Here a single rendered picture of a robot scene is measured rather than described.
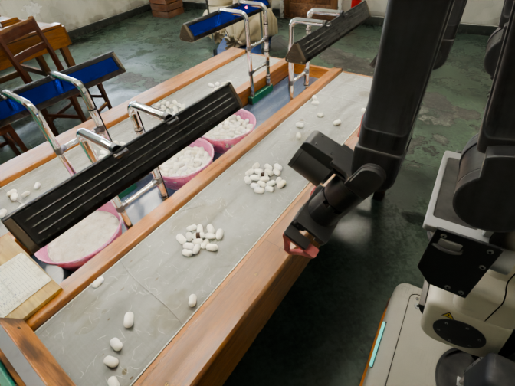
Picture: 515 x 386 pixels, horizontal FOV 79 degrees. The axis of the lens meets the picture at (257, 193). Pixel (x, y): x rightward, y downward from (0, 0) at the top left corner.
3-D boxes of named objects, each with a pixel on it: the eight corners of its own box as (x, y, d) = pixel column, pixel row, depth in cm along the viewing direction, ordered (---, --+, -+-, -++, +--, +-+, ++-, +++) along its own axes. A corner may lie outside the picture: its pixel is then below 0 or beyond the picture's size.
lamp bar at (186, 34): (271, 7, 171) (271, -9, 166) (191, 43, 136) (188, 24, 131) (260, 6, 175) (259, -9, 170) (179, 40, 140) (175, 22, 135)
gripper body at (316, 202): (290, 224, 53) (310, 204, 47) (314, 188, 59) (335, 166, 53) (320, 247, 53) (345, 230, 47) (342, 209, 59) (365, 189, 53)
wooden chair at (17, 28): (94, 140, 279) (38, 31, 216) (53, 138, 287) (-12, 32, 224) (119, 115, 310) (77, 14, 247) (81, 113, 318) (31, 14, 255)
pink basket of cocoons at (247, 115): (268, 135, 146) (267, 116, 139) (232, 165, 131) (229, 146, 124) (225, 119, 158) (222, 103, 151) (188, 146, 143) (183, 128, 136)
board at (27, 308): (63, 289, 82) (61, 287, 81) (4, 337, 74) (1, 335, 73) (9, 236, 98) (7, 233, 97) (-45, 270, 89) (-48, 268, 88)
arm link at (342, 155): (389, 181, 38) (405, 145, 43) (313, 125, 38) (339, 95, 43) (336, 223, 47) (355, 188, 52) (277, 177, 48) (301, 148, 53)
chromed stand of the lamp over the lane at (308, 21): (337, 107, 160) (349, 9, 129) (319, 125, 149) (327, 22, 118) (305, 99, 169) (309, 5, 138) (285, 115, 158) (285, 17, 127)
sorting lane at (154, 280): (395, 86, 163) (396, 82, 161) (85, 445, 62) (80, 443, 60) (342, 75, 177) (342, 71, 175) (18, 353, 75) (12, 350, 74)
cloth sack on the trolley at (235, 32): (281, 34, 393) (281, -1, 367) (252, 53, 348) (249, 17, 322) (244, 29, 415) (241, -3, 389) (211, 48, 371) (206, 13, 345)
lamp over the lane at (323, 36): (371, 18, 145) (373, 0, 140) (303, 65, 110) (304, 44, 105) (354, 16, 149) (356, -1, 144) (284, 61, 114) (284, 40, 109)
